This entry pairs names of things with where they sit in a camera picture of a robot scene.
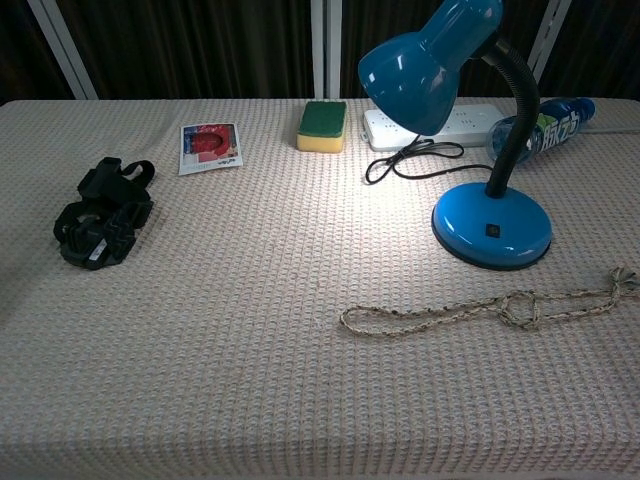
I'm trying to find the blue desk lamp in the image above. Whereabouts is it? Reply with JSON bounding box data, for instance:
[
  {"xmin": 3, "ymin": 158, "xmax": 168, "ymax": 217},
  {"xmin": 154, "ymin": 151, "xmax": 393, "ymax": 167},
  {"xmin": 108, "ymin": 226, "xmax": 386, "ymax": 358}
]
[{"xmin": 357, "ymin": 0, "xmax": 554, "ymax": 272}]

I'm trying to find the beige woven tablecloth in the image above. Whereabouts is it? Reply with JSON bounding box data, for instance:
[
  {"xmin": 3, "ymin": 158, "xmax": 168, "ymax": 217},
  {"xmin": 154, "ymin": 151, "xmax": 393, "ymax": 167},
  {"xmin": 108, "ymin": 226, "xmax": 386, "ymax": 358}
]
[{"xmin": 0, "ymin": 97, "xmax": 640, "ymax": 480}]

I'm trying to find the green and yellow sponge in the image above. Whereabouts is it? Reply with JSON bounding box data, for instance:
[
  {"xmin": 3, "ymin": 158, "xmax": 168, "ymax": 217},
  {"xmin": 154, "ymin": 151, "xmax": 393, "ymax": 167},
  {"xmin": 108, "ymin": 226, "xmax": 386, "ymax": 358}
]
[{"xmin": 296, "ymin": 100, "xmax": 348, "ymax": 155}]

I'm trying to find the red and white picture card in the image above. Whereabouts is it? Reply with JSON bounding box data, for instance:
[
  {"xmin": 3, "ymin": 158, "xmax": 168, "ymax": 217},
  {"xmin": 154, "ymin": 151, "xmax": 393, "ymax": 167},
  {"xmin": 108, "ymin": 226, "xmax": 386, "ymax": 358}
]
[{"xmin": 177, "ymin": 122, "xmax": 245, "ymax": 177}]

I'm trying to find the white power strip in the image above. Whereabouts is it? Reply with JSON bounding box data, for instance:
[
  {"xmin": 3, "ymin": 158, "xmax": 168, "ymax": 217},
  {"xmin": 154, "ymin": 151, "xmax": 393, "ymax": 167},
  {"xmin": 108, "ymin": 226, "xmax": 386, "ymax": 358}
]
[{"xmin": 363, "ymin": 103, "xmax": 507, "ymax": 153}]

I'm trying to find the dark curtain panel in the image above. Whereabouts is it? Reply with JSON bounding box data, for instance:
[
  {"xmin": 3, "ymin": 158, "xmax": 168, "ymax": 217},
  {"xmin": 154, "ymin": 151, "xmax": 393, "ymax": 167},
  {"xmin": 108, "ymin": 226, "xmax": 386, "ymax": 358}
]
[
  {"xmin": 0, "ymin": 0, "xmax": 77, "ymax": 107},
  {"xmin": 339, "ymin": 0, "xmax": 552, "ymax": 100},
  {"xmin": 537, "ymin": 0, "xmax": 640, "ymax": 100},
  {"xmin": 54, "ymin": 0, "xmax": 314, "ymax": 100}
]

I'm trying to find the blue plastic drink bottle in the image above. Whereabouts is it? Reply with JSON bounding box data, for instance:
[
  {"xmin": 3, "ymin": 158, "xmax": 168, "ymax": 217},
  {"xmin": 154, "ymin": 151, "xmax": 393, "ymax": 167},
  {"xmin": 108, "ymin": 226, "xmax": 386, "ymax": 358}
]
[{"xmin": 485, "ymin": 96, "xmax": 598, "ymax": 165}]

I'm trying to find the black power cord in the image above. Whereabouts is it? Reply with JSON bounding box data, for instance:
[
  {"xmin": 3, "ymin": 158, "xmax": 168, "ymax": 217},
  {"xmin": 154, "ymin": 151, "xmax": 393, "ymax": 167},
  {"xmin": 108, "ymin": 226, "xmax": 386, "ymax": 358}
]
[{"xmin": 364, "ymin": 135, "xmax": 497, "ymax": 186}]

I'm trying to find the beige braided rope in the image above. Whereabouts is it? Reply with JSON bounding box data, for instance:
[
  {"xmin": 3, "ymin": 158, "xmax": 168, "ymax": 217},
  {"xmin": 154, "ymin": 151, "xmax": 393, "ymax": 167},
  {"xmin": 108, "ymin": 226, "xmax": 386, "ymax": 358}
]
[{"xmin": 339, "ymin": 266, "xmax": 640, "ymax": 337}]

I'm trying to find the white frame post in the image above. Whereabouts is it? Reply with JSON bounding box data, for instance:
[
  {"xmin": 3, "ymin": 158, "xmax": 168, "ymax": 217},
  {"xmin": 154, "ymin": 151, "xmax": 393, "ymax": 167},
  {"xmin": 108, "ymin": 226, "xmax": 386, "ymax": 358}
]
[
  {"xmin": 526, "ymin": 0, "xmax": 572, "ymax": 84},
  {"xmin": 26, "ymin": 0, "xmax": 99, "ymax": 101},
  {"xmin": 310, "ymin": 0, "xmax": 343, "ymax": 100}
]

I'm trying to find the black camera strap mount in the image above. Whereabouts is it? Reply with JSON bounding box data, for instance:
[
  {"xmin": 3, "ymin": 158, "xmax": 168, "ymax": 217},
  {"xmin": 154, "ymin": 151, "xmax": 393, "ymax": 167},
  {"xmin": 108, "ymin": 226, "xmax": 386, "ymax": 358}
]
[{"xmin": 52, "ymin": 156, "xmax": 157, "ymax": 272}]

